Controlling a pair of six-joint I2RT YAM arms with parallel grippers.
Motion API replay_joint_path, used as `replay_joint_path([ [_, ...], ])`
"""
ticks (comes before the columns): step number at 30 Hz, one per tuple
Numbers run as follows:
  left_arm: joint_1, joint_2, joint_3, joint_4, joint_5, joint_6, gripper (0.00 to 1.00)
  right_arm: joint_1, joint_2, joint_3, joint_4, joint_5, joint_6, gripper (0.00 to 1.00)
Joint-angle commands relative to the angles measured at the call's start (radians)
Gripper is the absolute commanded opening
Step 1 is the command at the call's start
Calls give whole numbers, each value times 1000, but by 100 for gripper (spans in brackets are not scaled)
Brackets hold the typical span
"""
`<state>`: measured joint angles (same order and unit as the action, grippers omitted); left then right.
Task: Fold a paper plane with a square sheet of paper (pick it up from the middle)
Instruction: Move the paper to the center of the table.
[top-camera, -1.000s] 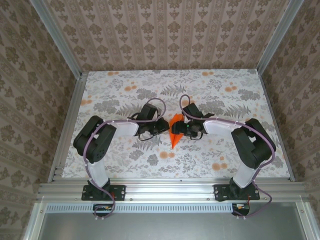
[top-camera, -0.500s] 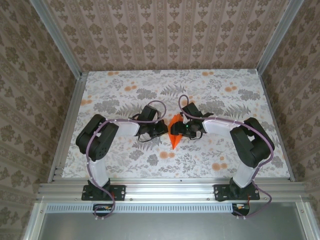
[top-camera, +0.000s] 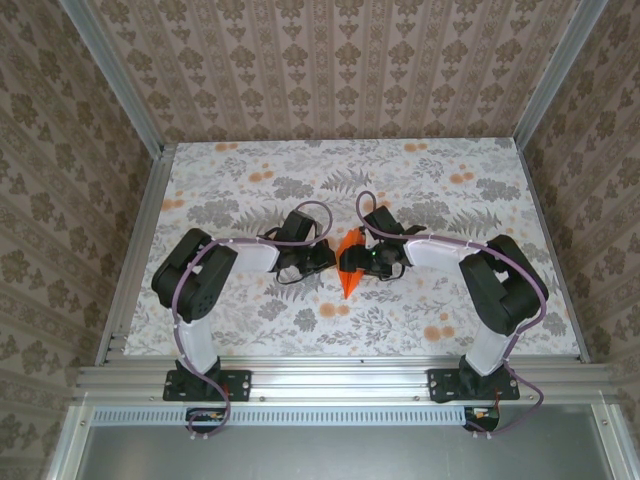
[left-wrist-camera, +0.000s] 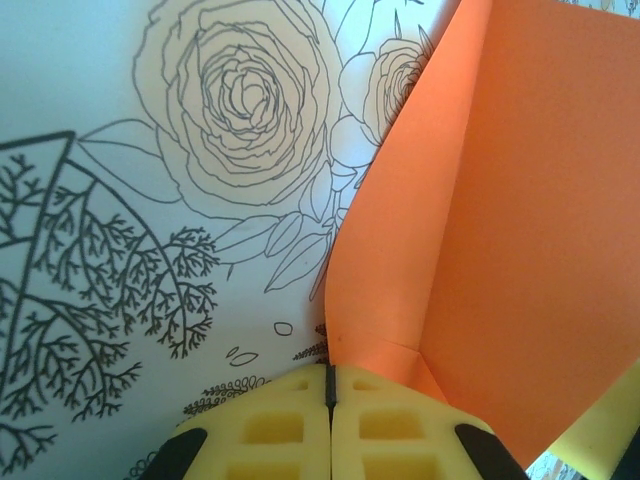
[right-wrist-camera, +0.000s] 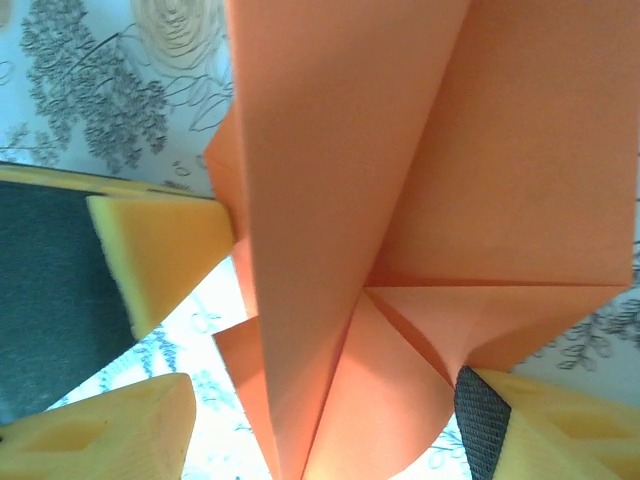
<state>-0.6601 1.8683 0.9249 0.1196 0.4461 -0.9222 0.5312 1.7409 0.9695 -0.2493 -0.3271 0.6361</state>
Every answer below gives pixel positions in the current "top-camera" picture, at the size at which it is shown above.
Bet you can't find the floral patterned table cover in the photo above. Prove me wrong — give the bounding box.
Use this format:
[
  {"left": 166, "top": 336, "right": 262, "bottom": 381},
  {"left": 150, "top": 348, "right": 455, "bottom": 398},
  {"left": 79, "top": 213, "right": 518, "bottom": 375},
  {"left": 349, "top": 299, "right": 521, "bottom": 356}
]
[{"left": 122, "top": 138, "right": 584, "bottom": 359}]

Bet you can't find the aluminium front beam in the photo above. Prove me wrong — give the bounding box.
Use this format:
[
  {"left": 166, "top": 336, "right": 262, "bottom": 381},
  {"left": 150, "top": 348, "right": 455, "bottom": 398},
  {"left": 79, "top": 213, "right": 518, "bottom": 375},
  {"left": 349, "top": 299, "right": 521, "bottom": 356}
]
[{"left": 72, "top": 360, "right": 621, "bottom": 405}]

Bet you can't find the grey metal panel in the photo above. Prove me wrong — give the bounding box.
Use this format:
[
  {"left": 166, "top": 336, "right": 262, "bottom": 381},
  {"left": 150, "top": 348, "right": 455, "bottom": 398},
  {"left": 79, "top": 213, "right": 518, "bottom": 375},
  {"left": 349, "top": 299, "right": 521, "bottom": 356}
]
[{"left": 74, "top": 424, "right": 615, "bottom": 480}]

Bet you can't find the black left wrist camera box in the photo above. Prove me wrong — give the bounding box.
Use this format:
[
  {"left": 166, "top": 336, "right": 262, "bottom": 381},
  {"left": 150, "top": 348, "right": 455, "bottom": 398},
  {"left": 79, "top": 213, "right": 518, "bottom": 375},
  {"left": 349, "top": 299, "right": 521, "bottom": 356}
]
[{"left": 282, "top": 210, "right": 321, "bottom": 246}]

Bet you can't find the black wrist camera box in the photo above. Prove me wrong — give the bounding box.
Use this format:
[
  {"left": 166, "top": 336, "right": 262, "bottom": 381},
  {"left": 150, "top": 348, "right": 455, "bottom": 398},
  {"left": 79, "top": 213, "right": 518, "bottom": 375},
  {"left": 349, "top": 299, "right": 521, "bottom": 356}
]
[
  {"left": 282, "top": 210, "right": 321, "bottom": 246},
  {"left": 363, "top": 206, "right": 405, "bottom": 240}
]

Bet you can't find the thin black left gripper cable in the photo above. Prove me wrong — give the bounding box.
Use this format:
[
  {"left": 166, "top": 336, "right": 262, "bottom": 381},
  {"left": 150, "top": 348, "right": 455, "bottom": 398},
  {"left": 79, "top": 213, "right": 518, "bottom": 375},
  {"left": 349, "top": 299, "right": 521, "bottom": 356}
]
[{"left": 274, "top": 264, "right": 306, "bottom": 286}]

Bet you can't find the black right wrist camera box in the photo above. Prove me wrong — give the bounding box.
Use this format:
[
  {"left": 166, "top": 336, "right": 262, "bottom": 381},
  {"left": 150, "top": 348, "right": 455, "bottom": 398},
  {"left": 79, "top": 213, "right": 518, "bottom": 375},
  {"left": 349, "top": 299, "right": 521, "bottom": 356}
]
[{"left": 363, "top": 206, "right": 405, "bottom": 240}]

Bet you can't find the slotted grey cable duct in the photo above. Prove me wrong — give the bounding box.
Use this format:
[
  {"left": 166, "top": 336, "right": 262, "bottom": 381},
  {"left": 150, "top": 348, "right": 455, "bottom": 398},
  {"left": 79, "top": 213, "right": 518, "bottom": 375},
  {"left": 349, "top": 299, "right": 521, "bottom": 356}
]
[{"left": 92, "top": 405, "right": 474, "bottom": 427}]

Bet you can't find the aluminium table side rail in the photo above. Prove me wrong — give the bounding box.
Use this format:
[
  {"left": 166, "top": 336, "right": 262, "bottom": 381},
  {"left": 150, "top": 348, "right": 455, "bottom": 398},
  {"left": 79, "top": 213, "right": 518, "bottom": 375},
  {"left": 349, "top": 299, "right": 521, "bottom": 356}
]
[
  {"left": 514, "top": 142, "right": 592, "bottom": 364},
  {"left": 94, "top": 143, "right": 177, "bottom": 366}
]

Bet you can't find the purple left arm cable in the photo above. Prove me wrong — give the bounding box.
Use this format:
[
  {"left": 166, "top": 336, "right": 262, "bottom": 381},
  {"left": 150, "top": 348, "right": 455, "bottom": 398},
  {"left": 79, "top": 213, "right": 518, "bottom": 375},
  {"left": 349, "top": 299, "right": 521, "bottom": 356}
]
[{"left": 171, "top": 200, "right": 334, "bottom": 442}]

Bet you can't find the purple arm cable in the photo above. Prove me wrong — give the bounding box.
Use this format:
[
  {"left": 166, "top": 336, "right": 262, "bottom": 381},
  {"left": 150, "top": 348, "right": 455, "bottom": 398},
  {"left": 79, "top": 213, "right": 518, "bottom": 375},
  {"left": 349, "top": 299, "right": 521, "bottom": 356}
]
[
  {"left": 354, "top": 190, "right": 549, "bottom": 441},
  {"left": 171, "top": 200, "right": 334, "bottom": 442}
]

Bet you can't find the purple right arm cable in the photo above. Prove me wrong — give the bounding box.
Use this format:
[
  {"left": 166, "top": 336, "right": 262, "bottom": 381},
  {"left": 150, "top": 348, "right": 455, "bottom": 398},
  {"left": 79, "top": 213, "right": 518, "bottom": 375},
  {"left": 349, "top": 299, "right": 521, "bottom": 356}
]
[{"left": 354, "top": 190, "right": 549, "bottom": 441}]

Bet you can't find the aluminium corner post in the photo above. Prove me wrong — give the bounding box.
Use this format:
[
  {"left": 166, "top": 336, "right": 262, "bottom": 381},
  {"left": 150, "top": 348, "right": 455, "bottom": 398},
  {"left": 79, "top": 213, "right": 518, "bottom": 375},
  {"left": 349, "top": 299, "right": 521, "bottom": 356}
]
[
  {"left": 512, "top": 0, "right": 611, "bottom": 151},
  {"left": 59, "top": 0, "right": 166, "bottom": 156}
]

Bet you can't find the aluminium lower frame rail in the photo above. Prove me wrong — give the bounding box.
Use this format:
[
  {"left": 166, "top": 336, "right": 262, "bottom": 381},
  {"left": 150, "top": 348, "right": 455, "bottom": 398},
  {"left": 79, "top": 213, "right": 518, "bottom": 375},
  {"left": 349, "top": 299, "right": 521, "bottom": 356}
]
[
  {"left": 592, "top": 402, "right": 640, "bottom": 480},
  {"left": 47, "top": 403, "right": 96, "bottom": 480}
]

